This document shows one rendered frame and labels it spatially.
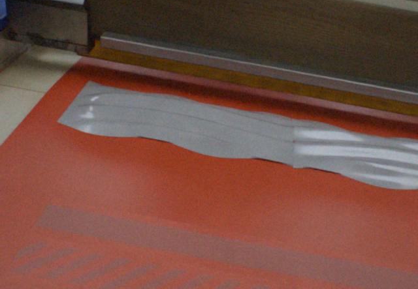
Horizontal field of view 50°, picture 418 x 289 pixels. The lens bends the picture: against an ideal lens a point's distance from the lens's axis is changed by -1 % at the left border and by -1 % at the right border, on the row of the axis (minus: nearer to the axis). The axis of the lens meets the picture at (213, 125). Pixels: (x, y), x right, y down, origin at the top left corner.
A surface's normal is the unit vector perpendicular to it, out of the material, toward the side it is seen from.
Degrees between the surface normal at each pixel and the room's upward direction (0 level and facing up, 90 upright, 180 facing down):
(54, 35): 90
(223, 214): 0
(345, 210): 0
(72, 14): 90
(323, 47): 90
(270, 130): 33
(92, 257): 0
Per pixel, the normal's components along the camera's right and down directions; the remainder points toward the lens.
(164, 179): 0.14, -0.83
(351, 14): -0.11, 0.53
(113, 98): 0.20, -0.44
